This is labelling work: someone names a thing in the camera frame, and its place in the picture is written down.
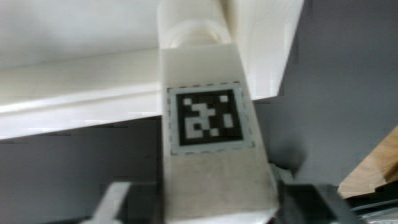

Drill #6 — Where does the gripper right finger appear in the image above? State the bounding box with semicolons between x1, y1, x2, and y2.
269;164;368;224

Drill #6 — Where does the white table leg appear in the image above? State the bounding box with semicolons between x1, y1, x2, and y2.
155;19;281;224

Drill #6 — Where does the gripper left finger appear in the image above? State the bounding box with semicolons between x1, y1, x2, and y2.
79;181;157;224

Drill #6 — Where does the white square tabletop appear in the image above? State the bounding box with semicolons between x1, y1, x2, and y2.
0;0;306;140

